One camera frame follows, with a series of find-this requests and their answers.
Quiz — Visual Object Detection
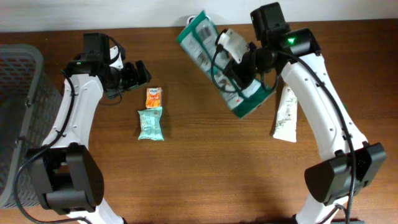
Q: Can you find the grey plastic mesh basket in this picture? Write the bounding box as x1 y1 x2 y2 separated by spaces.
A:
1 44 62 209

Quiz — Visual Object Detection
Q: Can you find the green wipes packet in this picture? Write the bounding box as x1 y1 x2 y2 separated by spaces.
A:
177 11 273 118

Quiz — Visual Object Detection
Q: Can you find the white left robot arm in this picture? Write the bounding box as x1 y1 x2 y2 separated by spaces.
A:
21 33 152 223

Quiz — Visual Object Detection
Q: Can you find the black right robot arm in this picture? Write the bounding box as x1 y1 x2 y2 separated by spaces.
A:
215 2 386 223

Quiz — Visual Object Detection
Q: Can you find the teal small packet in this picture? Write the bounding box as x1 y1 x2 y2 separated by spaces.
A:
138 107 164 141

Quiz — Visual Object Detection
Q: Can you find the orange small box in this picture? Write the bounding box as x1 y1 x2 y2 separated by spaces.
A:
146 87 162 108

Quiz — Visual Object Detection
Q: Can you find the white cream tube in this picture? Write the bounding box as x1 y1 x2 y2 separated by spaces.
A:
273 85 298 142

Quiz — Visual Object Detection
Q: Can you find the white barcode scanner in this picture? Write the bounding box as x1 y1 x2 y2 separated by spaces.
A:
186 15 196 26

